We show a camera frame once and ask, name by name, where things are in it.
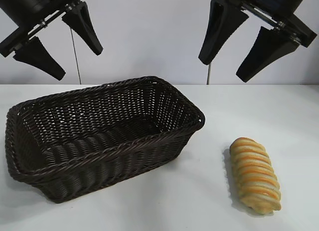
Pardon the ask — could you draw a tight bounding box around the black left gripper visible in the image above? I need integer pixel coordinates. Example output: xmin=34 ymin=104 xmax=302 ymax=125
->
xmin=0 ymin=0 xmax=104 ymax=81

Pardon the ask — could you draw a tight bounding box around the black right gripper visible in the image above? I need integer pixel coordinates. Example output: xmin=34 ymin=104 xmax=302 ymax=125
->
xmin=198 ymin=0 xmax=319 ymax=83

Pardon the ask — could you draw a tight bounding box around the dark brown wicker basket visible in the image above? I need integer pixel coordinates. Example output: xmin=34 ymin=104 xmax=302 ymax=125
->
xmin=5 ymin=75 xmax=206 ymax=197

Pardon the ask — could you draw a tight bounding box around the long striped bread loaf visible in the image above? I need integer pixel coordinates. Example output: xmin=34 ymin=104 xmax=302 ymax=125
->
xmin=229 ymin=137 xmax=282 ymax=207

